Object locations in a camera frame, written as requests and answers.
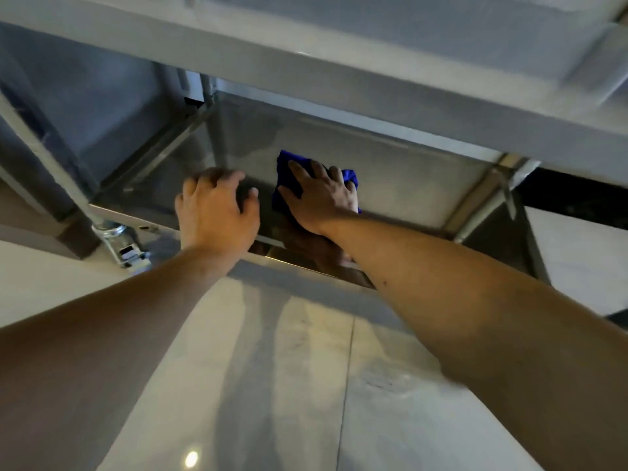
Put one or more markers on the person's right hand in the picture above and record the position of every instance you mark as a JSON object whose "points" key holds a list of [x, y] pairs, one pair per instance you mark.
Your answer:
{"points": [[324, 205]]}

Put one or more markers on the person's left hand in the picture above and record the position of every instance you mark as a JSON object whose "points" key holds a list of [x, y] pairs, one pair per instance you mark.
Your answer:
{"points": [[213, 220]]}

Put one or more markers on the blue cloth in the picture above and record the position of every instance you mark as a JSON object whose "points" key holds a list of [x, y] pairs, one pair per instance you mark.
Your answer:
{"points": [[284, 164]]}

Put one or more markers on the stainless steel service trolley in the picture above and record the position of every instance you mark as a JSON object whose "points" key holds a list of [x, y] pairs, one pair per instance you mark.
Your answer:
{"points": [[49, 152]]}

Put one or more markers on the person's left forearm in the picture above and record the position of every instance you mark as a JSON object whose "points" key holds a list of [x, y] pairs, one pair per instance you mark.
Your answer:
{"points": [[98, 353]]}

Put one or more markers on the person's right forearm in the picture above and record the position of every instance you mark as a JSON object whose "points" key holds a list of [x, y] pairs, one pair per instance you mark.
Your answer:
{"points": [[490, 328]]}

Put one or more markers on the black stone door threshold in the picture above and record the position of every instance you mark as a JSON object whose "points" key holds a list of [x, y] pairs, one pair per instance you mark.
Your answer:
{"points": [[574, 201]]}

